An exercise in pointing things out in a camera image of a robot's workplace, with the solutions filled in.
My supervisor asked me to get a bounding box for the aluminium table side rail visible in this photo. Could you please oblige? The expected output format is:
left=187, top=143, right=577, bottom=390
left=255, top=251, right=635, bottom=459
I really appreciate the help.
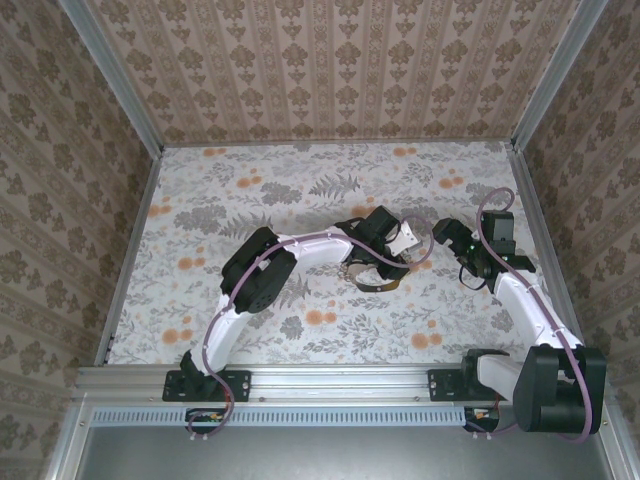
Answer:
left=95, top=147, right=166, bottom=366
left=504, top=142, right=592, bottom=365

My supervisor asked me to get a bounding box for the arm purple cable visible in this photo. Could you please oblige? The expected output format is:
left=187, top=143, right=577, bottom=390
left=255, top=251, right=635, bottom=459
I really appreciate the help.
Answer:
left=469, top=187, right=591, bottom=445
left=187, top=214, right=435, bottom=444

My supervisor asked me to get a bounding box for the aluminium frame post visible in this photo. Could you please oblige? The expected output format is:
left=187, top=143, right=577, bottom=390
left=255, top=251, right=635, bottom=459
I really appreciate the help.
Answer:
left=510, top=0, right=612, bottom=151
left=57, top=0, right=166, bottom=155

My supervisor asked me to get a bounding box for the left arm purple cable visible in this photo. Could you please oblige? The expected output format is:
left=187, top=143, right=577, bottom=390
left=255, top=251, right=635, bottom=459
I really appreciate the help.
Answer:
left=187, top=214, right=435, bottom=444

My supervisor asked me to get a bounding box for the long aluminium base rail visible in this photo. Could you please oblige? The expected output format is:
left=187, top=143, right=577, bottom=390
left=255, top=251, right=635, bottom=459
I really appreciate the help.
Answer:
left=74, top=363, right=615, bottom=404

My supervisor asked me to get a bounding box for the grey sheet metal panel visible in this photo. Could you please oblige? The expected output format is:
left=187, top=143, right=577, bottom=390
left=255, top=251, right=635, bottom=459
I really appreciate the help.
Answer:
left=44, top=424, right=640, bottom=480

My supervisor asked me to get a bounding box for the black cable connector box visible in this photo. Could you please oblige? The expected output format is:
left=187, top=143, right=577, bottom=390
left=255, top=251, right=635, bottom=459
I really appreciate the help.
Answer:
left=463, top=405, right=502, bottom=434

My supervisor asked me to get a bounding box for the thin aluminium table edge rail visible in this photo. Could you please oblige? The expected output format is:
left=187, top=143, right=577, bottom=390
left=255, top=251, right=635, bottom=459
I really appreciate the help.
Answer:
left=162, top=141, right=516, bottom=149

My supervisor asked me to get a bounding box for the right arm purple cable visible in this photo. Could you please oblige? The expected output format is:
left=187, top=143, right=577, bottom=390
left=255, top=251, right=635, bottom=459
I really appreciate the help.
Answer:
left=469, top=187, right=591, bottom=445

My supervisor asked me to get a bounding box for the grey slotted cable duct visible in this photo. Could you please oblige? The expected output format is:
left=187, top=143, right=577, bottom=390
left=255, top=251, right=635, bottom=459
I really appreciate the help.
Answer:
left=91, top=403, right=504, bottom=427

